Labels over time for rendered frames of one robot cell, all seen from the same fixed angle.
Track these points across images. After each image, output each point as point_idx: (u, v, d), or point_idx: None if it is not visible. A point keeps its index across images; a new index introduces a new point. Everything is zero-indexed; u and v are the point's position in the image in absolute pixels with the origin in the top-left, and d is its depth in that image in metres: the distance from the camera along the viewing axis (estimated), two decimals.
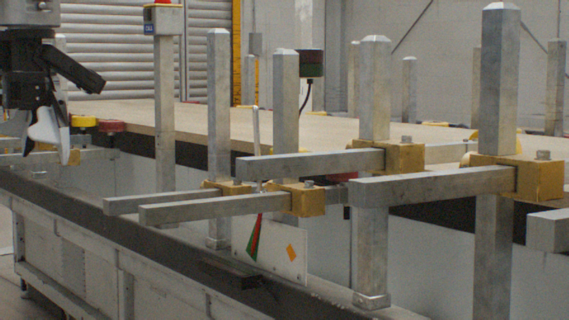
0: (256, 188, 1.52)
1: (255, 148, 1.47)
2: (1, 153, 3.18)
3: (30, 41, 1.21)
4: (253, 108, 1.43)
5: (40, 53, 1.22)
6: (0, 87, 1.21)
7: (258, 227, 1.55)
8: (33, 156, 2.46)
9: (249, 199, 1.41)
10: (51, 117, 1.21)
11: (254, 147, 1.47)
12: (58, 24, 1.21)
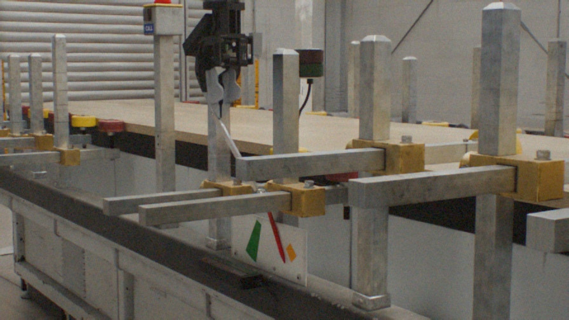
0: (254, 190, 1.53)
1: (232, 149, 1.54)
2: (1, 153, 3.18)
3: None
4: (211, 113, 1.55)
5: None
6: (229, 49, 1.48)
7: (274, 227, 1.50)
8: (33, 156, 2.46)
9: (249, 199, 1.41)
10: (228, 79, 1.54)
11: (231, 150, 1.54)
12: None
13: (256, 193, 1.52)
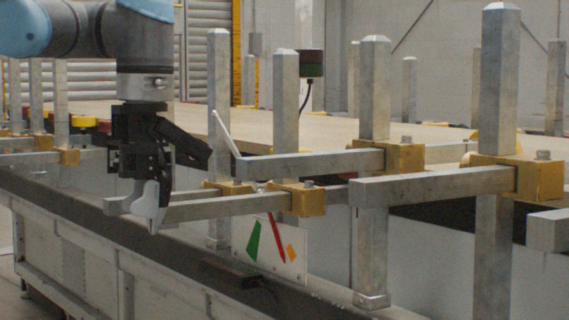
0: (254, 190, 1.53)
1: (232, 149, 1.54)
2: (1, 153, 3.18)
3: (145, 114, 1.29)
4: (211, 113, 1.55)
5: (153, 125, 1.30)
6: (117, 157, 1.30)
7: (274, 227, 1.50)
8: (33, 156, 2.46)
9: (265, 197, 1.43)
10: (155, 191, 1.31)
11: (231, 150, 1.54)
12: (171, 99, 1.29)
13: (256, 193, 1.52)
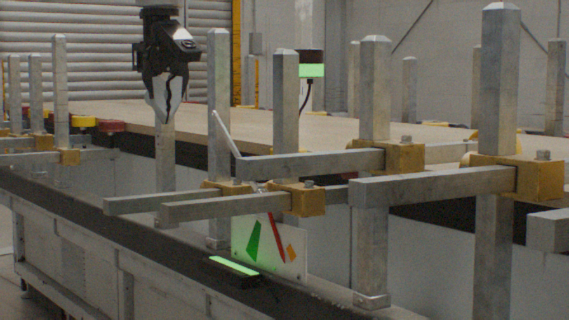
0: (254, 190, 1.53)
1: (232, 149, 1.54)
2: (1, 153, 3.18)
3: (151, 18, 1.52)
4: (211, 113, 1.55)
5: (155, 28, 1.51)
6: None
7: (274, 227, 1.50)
8: (33, 156, 2.46)
9: (269, 197, 1.43)
10: (154, 85, 1.52)
11: (231, 150, 1.54)
12: (150, 3, 1.48)
13: (256, 193, 1.52)
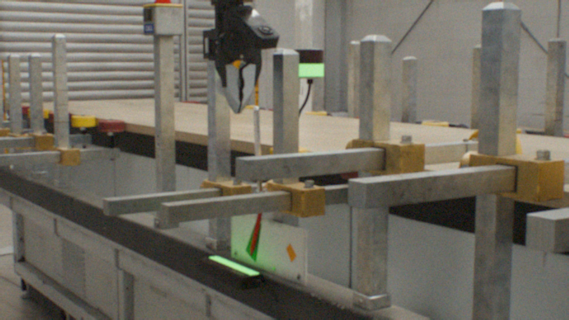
0: (257, 188, 1.52)
1: (256, 149, 1.47)
2: (1, 153, 3.18)
3: (224, 4, 1.47)
4: (254, 109, 1.42)
5: (229, 14, 1.46)
6: None
7: (258, 227, 1.55)
8: (33, 156, 2.46)
9: (269, 197, 1.43)
10: (227, 73, 1.47)
11: (254, 148, 1.47)
12: None
13: None
